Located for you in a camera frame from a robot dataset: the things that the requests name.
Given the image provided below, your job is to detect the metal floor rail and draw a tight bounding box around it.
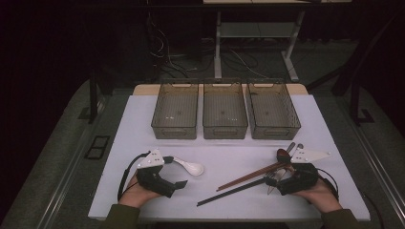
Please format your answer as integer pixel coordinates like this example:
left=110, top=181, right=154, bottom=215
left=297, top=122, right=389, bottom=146
left=36, top=127, right=99, bottom=229
left=347, top=120, right=405, bottom=220

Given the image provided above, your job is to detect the white desk frame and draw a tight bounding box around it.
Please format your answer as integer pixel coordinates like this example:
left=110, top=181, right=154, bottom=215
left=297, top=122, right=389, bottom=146
left=202, top=0, right=352, bottom=83

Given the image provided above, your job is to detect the person's right hand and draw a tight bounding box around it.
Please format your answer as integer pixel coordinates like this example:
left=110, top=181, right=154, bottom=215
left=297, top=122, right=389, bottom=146
left=297, top=179, right=343, bottom=214

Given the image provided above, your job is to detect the person's left hand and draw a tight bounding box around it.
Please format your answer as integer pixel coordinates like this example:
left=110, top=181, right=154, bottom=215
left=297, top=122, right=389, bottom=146
left=118, top=175, right=160, bottom=209

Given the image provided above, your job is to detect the black chopstick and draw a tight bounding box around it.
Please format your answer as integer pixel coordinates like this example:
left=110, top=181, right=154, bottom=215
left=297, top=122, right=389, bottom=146
left=196, top=177, right=267, bottom=208
left=197, top=177, right=268, bottom=207

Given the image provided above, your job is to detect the tangle of floor cables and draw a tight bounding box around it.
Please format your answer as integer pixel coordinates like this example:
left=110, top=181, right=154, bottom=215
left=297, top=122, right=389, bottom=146
left=146, top=12, right=271, bottom=80

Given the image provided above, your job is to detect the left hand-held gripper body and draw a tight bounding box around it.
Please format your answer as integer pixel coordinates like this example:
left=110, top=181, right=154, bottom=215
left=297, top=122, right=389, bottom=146
left=136, top=148, right=177, bottom=198

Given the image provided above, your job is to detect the white table mat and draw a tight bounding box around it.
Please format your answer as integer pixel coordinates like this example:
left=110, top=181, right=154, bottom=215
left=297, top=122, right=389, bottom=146
left=88, top=94, right=372, bottom=222

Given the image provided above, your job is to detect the translucent brown plastic bin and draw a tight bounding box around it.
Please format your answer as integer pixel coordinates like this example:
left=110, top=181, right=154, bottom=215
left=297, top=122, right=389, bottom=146
left=150, top=79, right=200, bottom=140
left=202, top=79, right=249, bottom=140
left=245, top=79, right=302, bottom=141

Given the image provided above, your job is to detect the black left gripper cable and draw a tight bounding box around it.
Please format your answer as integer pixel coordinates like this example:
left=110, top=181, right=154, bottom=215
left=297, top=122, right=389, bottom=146
left=117, top=151, right=151, bottom=202

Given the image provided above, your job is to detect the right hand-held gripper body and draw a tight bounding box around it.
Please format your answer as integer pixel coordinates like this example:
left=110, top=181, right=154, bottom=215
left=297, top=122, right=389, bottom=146
left=276, top=144, right=331, bottom=196

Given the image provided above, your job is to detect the black floor socket frame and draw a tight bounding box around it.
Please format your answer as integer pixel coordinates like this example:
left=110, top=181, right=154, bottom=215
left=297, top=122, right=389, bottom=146
left=84, top=135, right=112, bottom=160

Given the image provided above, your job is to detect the red-brown wooden spoon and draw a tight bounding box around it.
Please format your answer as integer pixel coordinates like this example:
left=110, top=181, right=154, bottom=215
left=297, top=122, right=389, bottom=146
left=276, top=148, right=292, bottom=170

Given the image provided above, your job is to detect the black metal stand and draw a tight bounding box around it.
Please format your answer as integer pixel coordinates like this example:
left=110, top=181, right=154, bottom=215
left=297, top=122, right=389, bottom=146
left=307, top=12, right=405, bottom=127
left=77, top=70, right=107, bottom=125

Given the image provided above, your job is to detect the white ceramic spoon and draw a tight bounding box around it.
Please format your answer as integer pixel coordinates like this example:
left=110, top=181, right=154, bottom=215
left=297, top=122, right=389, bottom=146
left=171, top=156, right=205, bottom=177

